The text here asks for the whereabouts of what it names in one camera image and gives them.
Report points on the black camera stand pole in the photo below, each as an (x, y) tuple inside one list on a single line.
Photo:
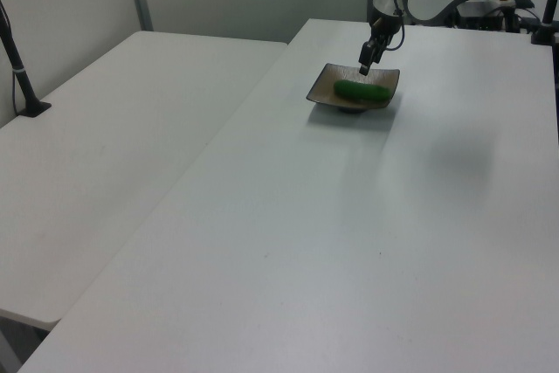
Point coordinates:
[(13, 58), (546, 15)]

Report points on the square brown ceramic plate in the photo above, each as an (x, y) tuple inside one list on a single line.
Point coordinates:
[(325, 87)]

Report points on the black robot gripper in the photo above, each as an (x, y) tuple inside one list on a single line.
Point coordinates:
[(385, 28)]

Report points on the green cucumber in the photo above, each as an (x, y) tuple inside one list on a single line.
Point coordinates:
[(361, 90)]

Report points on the background electronics equipment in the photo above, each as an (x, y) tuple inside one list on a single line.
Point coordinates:
[(485, 15)]

